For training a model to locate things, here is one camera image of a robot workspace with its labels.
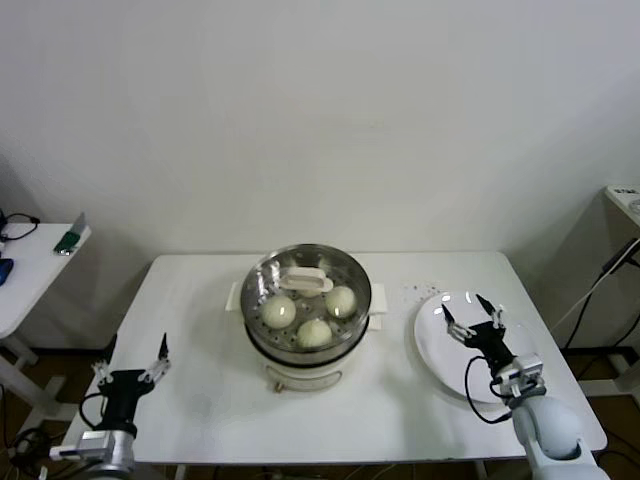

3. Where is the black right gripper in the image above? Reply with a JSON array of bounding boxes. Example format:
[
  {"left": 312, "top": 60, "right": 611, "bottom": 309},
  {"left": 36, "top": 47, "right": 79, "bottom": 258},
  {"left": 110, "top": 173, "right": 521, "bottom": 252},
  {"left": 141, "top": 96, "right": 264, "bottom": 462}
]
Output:
[{"left": 441, "top": 294, "right": 516, "bottom": 372}]

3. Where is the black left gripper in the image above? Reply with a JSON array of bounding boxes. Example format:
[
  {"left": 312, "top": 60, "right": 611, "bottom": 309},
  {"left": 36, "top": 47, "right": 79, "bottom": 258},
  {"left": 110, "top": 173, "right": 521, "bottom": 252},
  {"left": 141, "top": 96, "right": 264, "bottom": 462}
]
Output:
[{"left": 92, "top": 333, "right": 171, "bottom": 430}]

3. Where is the round glass pot lid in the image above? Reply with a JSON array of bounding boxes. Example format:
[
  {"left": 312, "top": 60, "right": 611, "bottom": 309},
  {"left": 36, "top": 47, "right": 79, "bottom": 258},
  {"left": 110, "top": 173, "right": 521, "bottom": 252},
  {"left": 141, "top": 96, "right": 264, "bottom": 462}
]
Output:
[{"left": 240, "top": 243, "right": 374, "bottom": 351}]

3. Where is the perforated steel steamer basket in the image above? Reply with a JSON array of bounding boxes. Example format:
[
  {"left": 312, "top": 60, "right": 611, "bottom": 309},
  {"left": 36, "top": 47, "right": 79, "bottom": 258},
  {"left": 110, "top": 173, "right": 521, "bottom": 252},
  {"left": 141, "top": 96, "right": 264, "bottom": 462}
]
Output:
[{"left": 227, "top": 243, "right": 390, "bottom": 357}]

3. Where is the white round plate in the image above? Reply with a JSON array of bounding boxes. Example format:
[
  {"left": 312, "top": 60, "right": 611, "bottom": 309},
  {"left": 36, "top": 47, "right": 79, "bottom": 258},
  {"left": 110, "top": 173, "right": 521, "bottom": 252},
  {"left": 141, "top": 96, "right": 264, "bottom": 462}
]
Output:
[{"left": 412, "top": 290, "right": 541, "bottom": 404}]

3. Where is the white side table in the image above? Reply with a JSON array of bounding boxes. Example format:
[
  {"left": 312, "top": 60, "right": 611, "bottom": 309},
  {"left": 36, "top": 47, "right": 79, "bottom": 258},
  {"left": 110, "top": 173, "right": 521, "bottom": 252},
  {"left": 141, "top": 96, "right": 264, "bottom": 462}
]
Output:
[{"left": 0, "top": 222, "right": 91, "bottom": 424}]

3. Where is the green and silver packet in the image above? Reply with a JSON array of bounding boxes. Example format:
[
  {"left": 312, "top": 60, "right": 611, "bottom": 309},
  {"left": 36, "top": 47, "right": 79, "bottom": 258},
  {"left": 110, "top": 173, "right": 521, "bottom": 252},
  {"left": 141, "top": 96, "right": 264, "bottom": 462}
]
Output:
[{"left": 53, "top": 213, "right": 90, "bottom": 258}]

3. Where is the white electric pot base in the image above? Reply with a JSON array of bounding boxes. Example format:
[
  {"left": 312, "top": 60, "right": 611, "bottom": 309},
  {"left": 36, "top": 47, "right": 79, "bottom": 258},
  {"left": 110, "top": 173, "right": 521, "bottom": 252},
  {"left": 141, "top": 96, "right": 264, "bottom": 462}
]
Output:
[{"left": 244, "top": 313, "right": 384, "bottom": 396}]

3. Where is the white side desk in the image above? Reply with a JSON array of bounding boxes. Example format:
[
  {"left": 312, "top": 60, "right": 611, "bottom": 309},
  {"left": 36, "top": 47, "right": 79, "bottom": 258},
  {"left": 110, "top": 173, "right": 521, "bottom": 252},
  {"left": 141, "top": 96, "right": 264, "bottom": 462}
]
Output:
[{"left": 574, "top": 184, "right": 640, "bottom": 399}]

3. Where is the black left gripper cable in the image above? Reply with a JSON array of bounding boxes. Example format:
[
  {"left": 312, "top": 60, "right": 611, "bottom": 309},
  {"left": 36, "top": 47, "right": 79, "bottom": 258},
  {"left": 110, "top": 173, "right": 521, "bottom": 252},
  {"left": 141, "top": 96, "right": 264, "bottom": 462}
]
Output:
[{"left": 78, "top": 392, "right": 109, "bottom": 432}]

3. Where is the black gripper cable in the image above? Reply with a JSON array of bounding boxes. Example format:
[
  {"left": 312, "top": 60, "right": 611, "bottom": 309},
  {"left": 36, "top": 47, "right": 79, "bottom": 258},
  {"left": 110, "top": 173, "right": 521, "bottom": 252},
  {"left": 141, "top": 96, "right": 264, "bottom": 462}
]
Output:
[
  {"left": 464, "top": 355, "right": 514, "bottom": 425},
  {"left": 78, "top": 392, "right": 109, "bottom": 432}
]

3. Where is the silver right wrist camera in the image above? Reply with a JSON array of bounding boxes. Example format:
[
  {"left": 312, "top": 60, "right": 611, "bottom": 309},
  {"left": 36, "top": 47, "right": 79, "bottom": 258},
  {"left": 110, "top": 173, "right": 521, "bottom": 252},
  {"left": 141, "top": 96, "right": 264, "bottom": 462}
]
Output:
[{"left": 494, "top": 353, "right": 546, "bottom": 397}]

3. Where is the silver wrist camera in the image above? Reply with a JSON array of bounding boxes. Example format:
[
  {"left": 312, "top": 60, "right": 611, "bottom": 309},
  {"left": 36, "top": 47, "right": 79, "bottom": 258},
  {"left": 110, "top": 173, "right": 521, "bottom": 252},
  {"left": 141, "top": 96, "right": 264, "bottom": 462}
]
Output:
[
  {"left": 48, "top": 430, "right": 119, "bottom": 461},
  {"left": 494, "top": 353, "right": 546, "bottom": 397}
]

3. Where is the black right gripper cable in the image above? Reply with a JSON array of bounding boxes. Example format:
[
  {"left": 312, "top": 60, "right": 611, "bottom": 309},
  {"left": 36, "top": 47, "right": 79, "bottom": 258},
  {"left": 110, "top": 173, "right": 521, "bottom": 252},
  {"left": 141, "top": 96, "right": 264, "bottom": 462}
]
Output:
[{"left": 464, "top": 355, "right": 514, "bottom": 425}]

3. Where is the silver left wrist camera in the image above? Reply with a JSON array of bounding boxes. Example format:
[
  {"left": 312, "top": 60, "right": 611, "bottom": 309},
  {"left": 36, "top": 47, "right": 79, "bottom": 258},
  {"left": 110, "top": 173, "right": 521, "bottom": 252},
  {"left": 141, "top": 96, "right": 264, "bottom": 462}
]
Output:
[{"left": 48, "top": 430, "right": 119, "bottom": 461}]

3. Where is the white power cable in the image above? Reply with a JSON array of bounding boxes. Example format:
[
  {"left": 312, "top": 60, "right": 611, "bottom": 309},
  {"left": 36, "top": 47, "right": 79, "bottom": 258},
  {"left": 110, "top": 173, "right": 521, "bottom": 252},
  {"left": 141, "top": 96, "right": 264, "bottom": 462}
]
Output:
[{"left": 549, "top": 239, "right": 640, "bottom": 331}]

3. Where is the black hanging cable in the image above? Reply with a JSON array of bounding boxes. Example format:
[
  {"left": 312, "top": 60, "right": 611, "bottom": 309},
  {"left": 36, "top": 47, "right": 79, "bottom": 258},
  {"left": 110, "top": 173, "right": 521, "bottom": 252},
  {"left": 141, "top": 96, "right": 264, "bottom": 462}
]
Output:
[{"left": 563, "top": 244, "right": 640, "bottom": 351}]

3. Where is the black floor cable bundle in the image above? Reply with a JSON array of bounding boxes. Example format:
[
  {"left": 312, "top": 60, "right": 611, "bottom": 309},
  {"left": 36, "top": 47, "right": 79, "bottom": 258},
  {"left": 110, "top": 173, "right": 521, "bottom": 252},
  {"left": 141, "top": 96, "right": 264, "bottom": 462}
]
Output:
[{"left": 4, "top": 427, "right": 56, "bottom": 469}]

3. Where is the black looped cable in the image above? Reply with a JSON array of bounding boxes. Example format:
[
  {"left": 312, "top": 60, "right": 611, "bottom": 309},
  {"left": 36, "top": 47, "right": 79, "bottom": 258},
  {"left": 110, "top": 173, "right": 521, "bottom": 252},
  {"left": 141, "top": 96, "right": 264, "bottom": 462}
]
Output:
[{"left": 0, "top": 212, "right": 41, "bottom": 244}]

